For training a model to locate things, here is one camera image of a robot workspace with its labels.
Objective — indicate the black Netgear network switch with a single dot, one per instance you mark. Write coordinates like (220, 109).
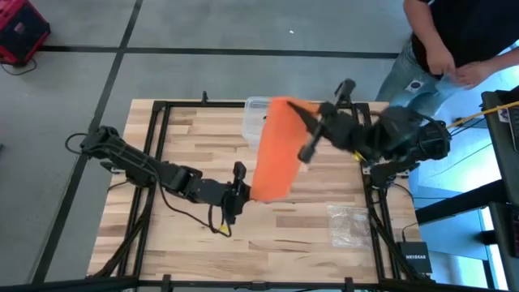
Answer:
(414, 257)

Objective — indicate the orange elastic bandage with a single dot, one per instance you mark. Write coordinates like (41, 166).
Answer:
(275, 154)

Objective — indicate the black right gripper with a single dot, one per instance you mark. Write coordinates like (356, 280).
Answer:
(338, 121)

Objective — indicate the red and black generator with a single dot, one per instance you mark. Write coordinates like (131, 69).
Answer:
(20, 30)

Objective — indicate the person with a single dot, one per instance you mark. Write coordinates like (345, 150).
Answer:
(466, 28)

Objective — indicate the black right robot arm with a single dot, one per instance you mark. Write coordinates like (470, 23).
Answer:
(405, 134)

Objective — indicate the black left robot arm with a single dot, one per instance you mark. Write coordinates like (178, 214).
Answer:
(134, 160)

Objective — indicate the crumpled clear plastic bag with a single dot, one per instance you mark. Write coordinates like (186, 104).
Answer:
(348, 225)

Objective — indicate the clear plastic storage box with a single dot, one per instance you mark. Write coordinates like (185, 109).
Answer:
(253, 142)

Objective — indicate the black desk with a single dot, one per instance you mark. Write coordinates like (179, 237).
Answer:
(503, 162)

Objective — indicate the black aluminium crossbar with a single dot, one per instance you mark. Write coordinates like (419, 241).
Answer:
(81, 284)

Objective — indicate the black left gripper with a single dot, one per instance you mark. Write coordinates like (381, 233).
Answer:
(235, 196)

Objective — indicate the person's hand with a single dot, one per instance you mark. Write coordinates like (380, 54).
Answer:
(472, 75)
(440, 61)

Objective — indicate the black aluminium table frame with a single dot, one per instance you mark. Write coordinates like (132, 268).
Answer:
(190, 104)

